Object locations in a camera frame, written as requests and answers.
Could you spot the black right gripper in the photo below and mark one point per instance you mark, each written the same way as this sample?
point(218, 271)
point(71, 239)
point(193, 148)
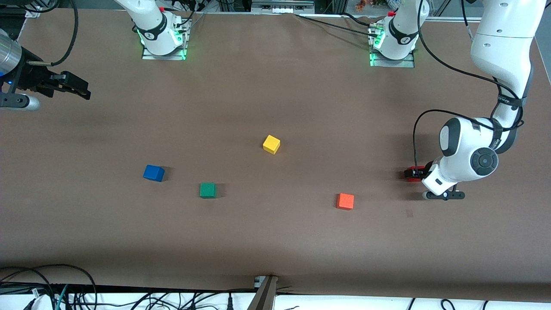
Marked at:
point(31, 76)

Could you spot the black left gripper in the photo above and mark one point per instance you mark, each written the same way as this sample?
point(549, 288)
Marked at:
point(428, 168)

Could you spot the red wooden block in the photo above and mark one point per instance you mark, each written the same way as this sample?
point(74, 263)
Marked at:
point(418, 167)

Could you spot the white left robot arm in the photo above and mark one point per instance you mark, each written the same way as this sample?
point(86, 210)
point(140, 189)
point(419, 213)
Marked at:
point(503, 43)

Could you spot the orange wooden block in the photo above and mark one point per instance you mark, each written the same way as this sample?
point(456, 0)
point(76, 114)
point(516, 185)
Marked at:
point(345, 201)

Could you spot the blue wooden block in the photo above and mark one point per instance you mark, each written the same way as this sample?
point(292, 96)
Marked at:
point(153, 173)

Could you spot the yellow wooden block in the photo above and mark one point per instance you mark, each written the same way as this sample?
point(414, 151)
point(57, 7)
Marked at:
point(271, 144)

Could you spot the green wooden block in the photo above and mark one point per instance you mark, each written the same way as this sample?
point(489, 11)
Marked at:
point(208, 190)

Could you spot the brown table cover sheet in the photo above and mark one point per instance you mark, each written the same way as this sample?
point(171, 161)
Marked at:
point(275, 241)

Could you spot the silver power strip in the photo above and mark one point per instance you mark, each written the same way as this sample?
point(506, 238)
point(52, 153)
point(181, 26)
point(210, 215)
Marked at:
point(282, 5)

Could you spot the aluminium corner bracket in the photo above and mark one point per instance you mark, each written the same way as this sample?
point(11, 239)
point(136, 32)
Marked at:
point(32, 12)

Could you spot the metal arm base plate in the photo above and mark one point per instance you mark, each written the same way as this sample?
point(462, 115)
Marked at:
point(163, 57)
point(396, 63)

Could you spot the aluminium frame rail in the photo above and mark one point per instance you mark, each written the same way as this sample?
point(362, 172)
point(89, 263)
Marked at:
point(452, 19)

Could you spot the metal mounting post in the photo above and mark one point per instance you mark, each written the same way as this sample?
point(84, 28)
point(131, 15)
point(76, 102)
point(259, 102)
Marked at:
point(263, 297)

